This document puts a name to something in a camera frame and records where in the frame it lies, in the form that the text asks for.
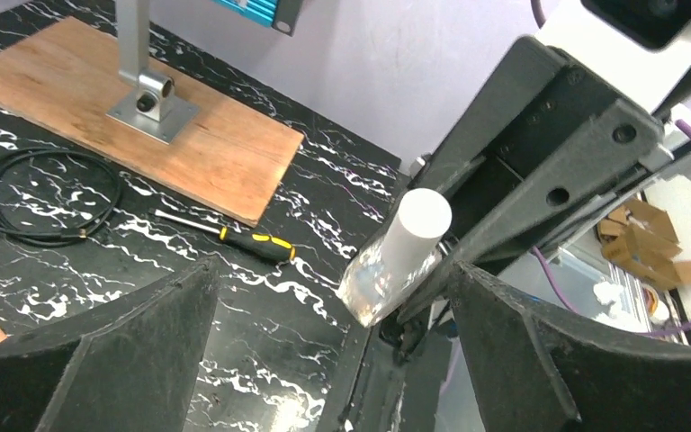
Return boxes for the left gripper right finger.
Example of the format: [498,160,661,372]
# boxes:
[447,264,691,431]

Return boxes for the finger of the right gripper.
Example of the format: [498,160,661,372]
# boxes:
[411,36,620,189]
[399,100,663,322]

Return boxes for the yellow black screwdriver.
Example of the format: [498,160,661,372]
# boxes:
[150,209,296,263]

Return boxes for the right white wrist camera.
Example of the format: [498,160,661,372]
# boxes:
[530,1,691,115]

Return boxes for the blue network switch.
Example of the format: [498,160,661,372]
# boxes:
[214,0,303,36]

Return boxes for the metal stand mount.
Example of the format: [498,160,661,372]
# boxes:
[107,0,199,145]

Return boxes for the wooden board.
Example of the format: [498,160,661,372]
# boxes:
[0,18,303,226]

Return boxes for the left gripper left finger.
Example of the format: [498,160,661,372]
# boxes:
[0,258,220,431]

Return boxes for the clear nail polish bottle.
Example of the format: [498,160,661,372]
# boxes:
[337,188,453,328]

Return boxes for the coiled black cable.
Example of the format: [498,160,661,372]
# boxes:
[0,147,123,248]

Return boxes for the cardboard boxes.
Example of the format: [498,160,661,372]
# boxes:
[595,198,691,291]

